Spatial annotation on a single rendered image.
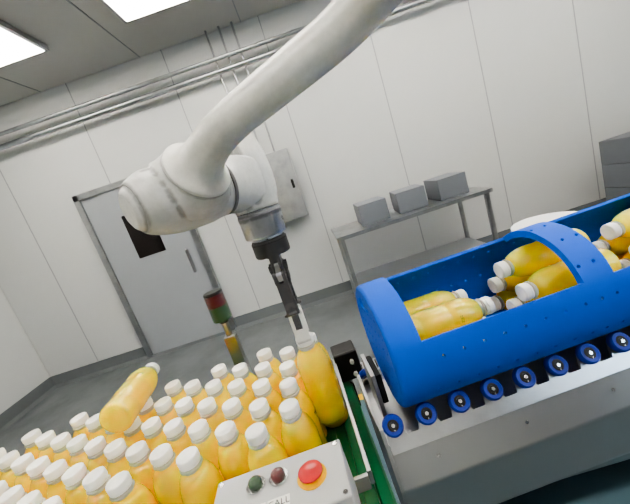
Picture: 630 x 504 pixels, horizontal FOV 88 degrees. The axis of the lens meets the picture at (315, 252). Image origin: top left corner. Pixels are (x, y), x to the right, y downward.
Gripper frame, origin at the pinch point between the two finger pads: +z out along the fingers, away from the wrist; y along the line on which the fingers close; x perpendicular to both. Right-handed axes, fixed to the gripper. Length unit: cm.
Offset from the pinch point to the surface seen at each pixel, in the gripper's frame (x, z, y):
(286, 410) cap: 6.7, 10.2, -12.5
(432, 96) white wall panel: -212, -80, 326
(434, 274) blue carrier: -37.2, 4.9, 13.3
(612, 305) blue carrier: -60, 13, -12
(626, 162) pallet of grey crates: -356, 53, 246
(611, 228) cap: -76, 4, 2
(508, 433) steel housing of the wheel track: -34.3, 33.9, -11.2
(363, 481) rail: -2.8, 24.0, -19.0
